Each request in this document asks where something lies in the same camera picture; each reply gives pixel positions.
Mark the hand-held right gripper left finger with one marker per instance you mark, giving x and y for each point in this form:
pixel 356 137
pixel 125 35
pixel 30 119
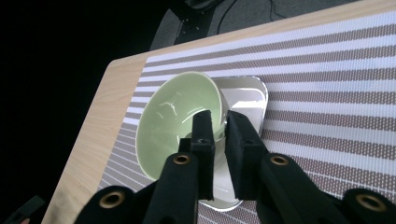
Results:
pixel 203 155

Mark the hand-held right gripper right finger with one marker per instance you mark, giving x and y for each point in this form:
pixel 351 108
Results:
pixel 246 155

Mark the light green bowl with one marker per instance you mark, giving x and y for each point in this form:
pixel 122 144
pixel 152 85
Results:
pixel 168 118

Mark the white square plate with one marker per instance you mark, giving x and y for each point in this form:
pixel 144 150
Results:
pixel 246 96

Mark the striped woven placemat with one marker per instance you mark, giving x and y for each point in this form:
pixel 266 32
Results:
pixel 327 102

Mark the black stand with bolted base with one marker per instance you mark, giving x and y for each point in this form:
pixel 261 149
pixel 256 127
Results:
pixel 193 21

